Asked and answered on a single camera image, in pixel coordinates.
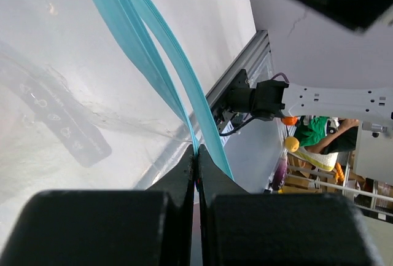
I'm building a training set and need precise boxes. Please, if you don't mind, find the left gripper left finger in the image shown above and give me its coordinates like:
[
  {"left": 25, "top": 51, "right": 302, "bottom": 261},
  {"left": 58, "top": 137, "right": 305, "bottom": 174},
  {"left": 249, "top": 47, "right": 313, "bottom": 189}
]
[{"left": 1, "top": 147, "right": 195, "bottom": 265}]

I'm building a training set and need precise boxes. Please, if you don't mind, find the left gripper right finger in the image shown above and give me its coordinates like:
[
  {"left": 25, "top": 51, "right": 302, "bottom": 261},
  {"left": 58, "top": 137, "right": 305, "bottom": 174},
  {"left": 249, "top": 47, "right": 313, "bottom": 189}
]
[{"left": 196, "top": 146, "right": 383, "bottom": 265}]

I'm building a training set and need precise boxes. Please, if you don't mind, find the clear zip top bag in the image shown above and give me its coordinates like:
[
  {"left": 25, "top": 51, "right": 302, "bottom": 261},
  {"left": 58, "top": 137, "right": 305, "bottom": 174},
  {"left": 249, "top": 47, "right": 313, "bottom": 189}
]
[{"left": 1, "top": 0, "right": 236, "bottom": 224}]

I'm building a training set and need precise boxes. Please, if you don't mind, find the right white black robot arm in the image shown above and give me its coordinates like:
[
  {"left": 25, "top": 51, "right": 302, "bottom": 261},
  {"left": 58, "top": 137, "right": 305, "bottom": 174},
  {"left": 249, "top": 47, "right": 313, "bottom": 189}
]
[{"left": 251, "top": 0, "right": 392, "bottom": 127}]

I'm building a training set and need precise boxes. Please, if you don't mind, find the purple eggplant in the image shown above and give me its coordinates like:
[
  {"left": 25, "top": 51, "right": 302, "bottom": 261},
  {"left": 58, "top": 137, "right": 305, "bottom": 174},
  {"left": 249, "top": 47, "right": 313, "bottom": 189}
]
[{"left": 271, "top": 152, "right": 287, "bottom": 191}]

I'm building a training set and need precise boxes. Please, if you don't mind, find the yellow fruit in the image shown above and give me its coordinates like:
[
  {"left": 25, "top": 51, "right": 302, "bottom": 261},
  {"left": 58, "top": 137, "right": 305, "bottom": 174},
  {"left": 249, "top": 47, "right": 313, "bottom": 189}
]
[{"left": 284, "top": 136, "right": 300, "bottom": 153}]

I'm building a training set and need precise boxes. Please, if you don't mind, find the orange fruit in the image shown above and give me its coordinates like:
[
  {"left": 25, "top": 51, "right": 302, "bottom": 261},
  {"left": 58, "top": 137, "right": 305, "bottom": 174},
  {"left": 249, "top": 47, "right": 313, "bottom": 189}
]
[{"left": 281, "top": 117, "right": 298, "bottom": 126}]

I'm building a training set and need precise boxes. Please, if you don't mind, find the person in green shirt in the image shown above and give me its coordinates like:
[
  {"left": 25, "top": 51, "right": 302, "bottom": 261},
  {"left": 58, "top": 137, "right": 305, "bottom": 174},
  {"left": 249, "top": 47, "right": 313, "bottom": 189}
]
[{"left": 292, "top": 115, "right": 359, "bottom": 171}]

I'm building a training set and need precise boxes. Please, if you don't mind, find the aluminium front rail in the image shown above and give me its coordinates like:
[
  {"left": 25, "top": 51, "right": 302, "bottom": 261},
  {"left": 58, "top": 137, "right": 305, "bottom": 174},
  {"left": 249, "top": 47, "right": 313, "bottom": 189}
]
[{"left": 134, "top": 30, "right": 281, "bottom": 192}]

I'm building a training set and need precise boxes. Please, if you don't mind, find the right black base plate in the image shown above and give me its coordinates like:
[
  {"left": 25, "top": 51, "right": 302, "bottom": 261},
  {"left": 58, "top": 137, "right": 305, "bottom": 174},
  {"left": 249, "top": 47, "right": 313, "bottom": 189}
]
[{"left": 211, "top": 69, "right": 252, "bottom": 133}]

